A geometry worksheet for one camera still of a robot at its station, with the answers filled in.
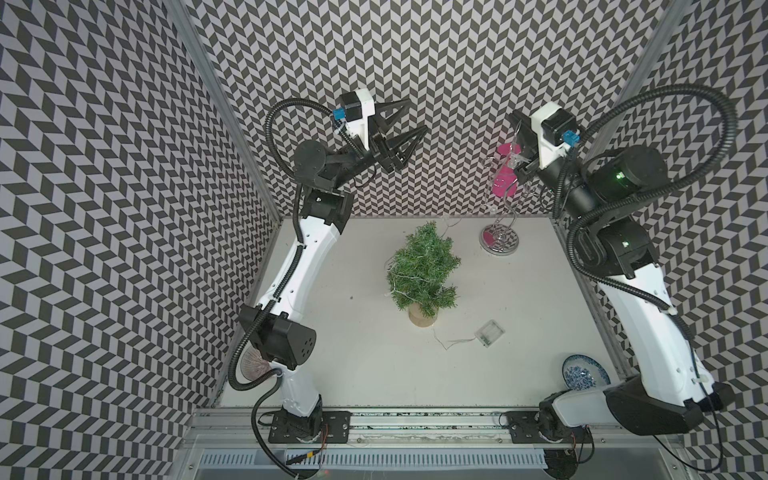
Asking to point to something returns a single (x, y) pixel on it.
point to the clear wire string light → (393, 293)
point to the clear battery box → (489, 333)
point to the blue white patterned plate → (581, 372)
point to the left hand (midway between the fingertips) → (419, 115)
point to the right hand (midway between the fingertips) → (518, 117)
